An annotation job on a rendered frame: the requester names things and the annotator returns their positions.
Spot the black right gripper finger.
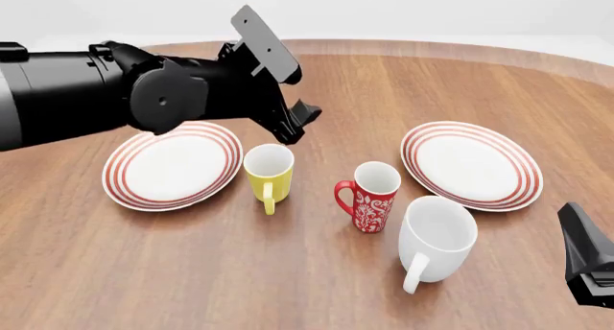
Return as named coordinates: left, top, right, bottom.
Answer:
left=556, top=200, right=614, bottom=274

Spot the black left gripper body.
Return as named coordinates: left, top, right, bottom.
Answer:
left=216, top=40, right=295, bottom=134

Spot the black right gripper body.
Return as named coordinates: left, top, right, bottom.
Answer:
left=565, top=261, right=614, bottom=307

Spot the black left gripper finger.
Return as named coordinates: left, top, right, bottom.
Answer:
left=272, top=116, right=307, bottom=146
left=290, top=98, right=323, bottom=129

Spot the yellow mug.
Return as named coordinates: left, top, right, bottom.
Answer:
left=243, top=143, right=295, bottom=217

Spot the flat grey plate on stalk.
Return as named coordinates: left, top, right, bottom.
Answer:
left=229, top=4, right=304, bottom=85

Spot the white plate with red rings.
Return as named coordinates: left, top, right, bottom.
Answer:
left=400, top=120, right=545, bottom=213
left=101, top=120, right=244, bottom=213

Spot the red mug with white pattern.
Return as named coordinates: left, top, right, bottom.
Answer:
left=333, top=160, right=403, bottom=235

